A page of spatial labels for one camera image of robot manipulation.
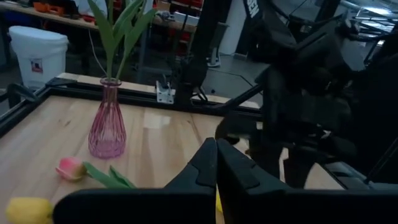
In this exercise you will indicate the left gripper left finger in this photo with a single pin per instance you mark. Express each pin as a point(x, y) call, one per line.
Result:
point(186, 205)

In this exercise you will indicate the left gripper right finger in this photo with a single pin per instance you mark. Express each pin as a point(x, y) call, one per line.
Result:
point(264, 205)

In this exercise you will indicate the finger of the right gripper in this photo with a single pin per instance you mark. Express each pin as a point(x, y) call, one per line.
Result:
point(297, 169)
point(264, 157)

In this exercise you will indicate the yellow artificial tulip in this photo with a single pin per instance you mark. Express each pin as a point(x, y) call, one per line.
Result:
point(219, 202)
point(28, 210)

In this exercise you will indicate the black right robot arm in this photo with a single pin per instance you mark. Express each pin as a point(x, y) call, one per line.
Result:
point(264, 25)

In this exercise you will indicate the pink ribbed glass vase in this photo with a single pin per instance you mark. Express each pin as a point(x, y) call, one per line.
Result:
point(107, 133)

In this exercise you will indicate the white box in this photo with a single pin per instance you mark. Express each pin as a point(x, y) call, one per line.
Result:
point(186, 19)

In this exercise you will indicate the white plastic bucket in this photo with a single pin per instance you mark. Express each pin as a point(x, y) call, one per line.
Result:
point(40, 46)

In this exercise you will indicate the wooden workbench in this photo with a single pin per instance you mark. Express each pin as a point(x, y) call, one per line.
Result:
point(62, 20)

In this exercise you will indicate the orange tool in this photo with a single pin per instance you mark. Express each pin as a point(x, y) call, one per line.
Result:
point(46, 7)

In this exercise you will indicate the white metal bracket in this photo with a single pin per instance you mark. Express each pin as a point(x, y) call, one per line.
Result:
point(164, 95)

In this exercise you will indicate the black aluminium table frame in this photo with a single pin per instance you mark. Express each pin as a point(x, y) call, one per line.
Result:
point(77, 90)

